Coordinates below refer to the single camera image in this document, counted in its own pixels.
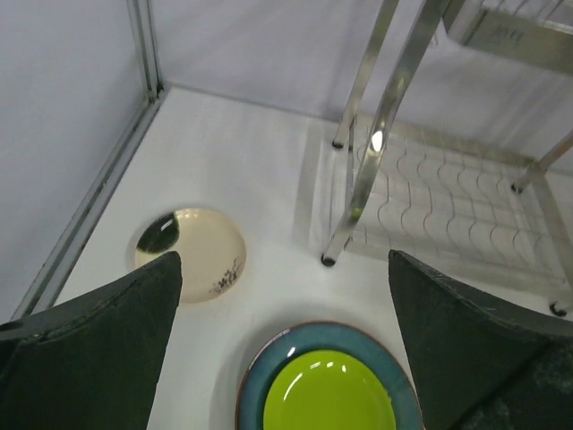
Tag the stainless steel dish rack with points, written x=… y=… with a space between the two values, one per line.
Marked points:
x=466 y=164

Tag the cream plate with floral print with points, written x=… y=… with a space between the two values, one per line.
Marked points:
x=211 y=248

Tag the lime green plate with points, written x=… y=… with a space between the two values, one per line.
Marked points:
x=327 y=389

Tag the blue glazed ceramic plate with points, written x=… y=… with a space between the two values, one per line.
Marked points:
x=309 y=336

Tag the aluminium frame post left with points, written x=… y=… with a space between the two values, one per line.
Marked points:
x=80 y=85

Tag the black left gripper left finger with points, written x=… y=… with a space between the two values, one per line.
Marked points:
x=92 y=362

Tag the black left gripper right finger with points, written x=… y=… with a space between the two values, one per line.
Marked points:
x=479 y=361

